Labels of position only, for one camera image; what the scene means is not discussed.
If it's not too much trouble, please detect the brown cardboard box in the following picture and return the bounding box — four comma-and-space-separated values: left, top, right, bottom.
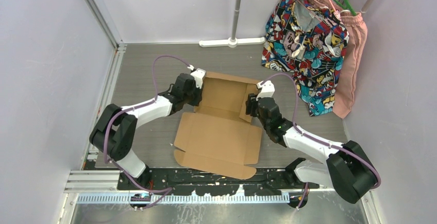
174, 72, 263, 180

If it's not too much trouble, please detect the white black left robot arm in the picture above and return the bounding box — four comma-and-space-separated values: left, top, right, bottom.
89, 68, 206, 189

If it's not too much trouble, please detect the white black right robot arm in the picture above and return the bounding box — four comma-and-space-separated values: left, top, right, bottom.
246, 80, 381, 203

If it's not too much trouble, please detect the white rack stand with pole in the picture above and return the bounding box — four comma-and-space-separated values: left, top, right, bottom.
198, 0, 265, 48

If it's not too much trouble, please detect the colourful cartoon print garment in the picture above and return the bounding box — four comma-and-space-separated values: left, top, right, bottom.
261, 0, 349, 116

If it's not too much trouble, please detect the pink garment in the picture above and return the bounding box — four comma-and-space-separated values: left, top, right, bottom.
333, 0, 368, 119

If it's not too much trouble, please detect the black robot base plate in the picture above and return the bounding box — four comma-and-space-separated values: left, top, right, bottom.
117, 168, 319, 209

